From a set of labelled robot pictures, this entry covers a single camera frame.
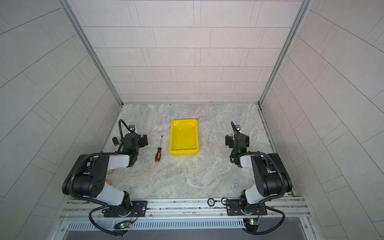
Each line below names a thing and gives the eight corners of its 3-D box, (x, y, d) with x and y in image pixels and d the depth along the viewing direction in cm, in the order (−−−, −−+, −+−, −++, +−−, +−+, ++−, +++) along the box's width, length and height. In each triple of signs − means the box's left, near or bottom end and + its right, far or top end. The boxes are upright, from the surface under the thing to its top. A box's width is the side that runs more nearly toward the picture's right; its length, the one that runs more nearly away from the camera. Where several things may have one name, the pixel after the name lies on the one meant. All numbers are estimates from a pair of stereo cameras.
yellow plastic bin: (168, 155, 91) (166, 150, 86) (173, 124, 106) (171, 118, 101) (198, 155, 91) (198, 150, 86) (198, 124, 106) (198, 118, 101)
